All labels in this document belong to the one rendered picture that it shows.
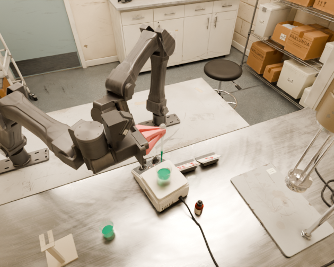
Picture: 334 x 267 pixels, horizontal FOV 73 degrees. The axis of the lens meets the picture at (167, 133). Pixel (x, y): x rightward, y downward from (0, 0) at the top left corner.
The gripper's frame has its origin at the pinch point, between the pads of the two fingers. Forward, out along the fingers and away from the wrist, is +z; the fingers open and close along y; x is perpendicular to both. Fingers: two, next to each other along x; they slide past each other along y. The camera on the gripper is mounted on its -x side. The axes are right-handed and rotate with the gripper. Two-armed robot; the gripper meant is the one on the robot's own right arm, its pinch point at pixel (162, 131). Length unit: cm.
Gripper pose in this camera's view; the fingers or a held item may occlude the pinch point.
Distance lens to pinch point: 59.0
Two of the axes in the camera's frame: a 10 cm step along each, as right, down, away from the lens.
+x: -0.2, 7.1, 7.1
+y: -5.5, -6.0, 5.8
